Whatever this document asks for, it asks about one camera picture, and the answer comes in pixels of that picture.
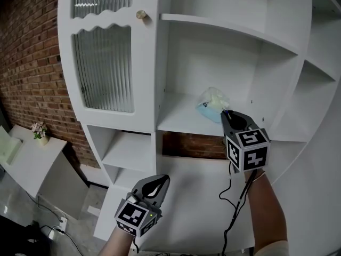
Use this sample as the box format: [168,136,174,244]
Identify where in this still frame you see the thick black gripper cable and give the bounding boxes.
[222,169,258,256]

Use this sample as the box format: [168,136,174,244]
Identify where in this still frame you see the white shelf cabinet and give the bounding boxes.
[57,0,341,250]

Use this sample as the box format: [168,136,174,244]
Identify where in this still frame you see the white cabinet compartment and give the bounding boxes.
[156,13,305,138]

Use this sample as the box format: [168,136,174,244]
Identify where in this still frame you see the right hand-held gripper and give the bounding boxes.
[220,110,272,174]

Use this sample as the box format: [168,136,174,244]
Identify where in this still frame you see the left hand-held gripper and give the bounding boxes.
[113,174,171,238]

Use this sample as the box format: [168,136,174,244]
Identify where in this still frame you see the ribbed glass cabinet door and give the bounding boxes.
[58,0,160,125]

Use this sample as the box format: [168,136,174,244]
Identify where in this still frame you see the small potted flowers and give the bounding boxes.
[30,121,50,147]

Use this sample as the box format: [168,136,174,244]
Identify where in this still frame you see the blue pack of tissues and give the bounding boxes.
[196,86,230,124]

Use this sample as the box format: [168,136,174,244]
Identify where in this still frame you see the thin black looped cable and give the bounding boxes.
[218,161,233,201]

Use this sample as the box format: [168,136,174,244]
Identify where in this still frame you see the black floor cable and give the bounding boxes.
[39,224,85,256]

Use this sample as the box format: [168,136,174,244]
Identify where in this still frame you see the person's right forearm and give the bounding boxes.
[243,169,290,256]

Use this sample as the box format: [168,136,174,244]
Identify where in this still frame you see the white low side table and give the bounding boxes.
[0,124,89,220]

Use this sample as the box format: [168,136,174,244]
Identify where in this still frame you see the person's left forearm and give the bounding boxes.
[97,224,137,256]

